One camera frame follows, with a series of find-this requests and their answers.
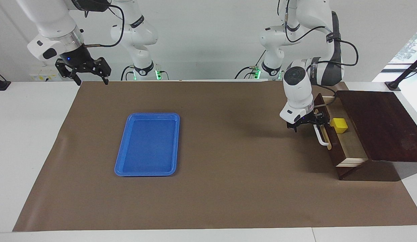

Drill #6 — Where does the black base cable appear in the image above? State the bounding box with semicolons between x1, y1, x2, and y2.
120;65;137;81
235;50;267;79

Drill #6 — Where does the white wall socket box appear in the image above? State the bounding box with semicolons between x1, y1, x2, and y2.
30;66;63;82

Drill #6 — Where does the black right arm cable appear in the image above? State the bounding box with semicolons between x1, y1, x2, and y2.
84;3;125;48

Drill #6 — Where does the wooden drawer with white handle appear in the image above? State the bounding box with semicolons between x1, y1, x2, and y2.
312;93;370;180

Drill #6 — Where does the blue plastic tray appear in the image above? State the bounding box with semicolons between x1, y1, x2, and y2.
114;113;180;177

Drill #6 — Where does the dark wooden drawer cabinet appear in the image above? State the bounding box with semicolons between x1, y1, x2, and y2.
336;91;417;182

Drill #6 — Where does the black desk mount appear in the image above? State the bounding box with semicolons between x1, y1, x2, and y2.
0;70;11;91

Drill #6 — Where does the window with greenery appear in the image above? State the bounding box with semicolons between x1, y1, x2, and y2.
372;27;417;83

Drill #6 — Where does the yellow cube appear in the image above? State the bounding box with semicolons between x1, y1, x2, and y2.
330;118;349;134

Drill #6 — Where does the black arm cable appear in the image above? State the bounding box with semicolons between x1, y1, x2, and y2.
84;3;125;48
283;0;359;108

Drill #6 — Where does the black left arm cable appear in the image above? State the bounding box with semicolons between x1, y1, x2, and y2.
283;0;359;108

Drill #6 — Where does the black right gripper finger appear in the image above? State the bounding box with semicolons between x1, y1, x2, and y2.
55;58;82;86
90;57;112;85

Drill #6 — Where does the brown table mat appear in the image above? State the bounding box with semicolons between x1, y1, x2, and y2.
12;80;417;232

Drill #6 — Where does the black clamp stand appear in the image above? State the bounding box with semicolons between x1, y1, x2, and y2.
385;54;417;91

